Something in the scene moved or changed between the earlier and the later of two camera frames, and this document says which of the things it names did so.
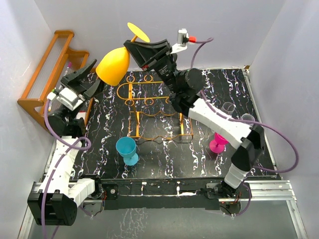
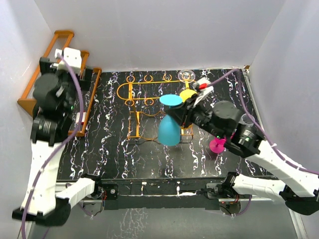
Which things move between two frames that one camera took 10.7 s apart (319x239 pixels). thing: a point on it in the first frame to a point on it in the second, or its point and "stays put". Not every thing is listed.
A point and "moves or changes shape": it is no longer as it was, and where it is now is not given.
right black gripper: [150, 56] to [184, 117]
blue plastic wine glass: [126, 147] to [169, 131]
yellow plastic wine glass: [112, 68] moves or changes shape
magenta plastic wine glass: [217, 146] stays put
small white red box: [81, 114] stays put
